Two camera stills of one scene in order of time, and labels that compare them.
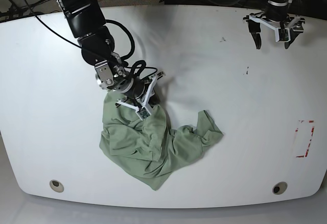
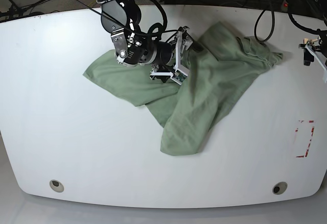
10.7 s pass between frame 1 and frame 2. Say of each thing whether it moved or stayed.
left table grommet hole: stayed
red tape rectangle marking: stayed
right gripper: moved
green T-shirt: moved
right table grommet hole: stayed
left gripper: moved
